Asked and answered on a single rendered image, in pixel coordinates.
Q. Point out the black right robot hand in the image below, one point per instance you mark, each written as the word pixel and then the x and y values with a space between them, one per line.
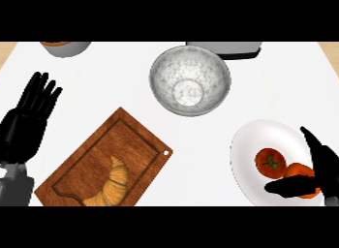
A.
pixel 328 168

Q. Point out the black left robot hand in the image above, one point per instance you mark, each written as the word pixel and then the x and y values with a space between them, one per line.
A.
pixel 20 129

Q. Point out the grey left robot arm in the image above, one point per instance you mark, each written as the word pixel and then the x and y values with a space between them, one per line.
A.
pixel 8 189

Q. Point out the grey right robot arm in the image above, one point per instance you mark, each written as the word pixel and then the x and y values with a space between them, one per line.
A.
pixel 337 201

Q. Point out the red tomato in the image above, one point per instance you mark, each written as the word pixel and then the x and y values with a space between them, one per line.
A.
pixel 269 163

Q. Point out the white plate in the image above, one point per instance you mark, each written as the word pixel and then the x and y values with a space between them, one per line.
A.
pixel 271 135

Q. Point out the grey speckled bowl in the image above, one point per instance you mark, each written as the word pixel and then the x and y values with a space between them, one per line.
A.
pixel 190 80

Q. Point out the orange round fruit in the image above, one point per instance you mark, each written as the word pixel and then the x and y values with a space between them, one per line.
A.
pixel 297 170

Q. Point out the brown wooden cutting board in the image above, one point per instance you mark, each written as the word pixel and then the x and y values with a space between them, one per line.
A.
pixel 104 161

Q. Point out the golden croissant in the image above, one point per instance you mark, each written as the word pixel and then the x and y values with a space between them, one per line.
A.
pixel 113 185

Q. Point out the grey pot with orange inside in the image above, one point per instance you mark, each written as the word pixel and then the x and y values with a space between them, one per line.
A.
pixel 64 48

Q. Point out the grey and black appliance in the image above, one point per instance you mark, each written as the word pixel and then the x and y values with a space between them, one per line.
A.
pixel 228 49

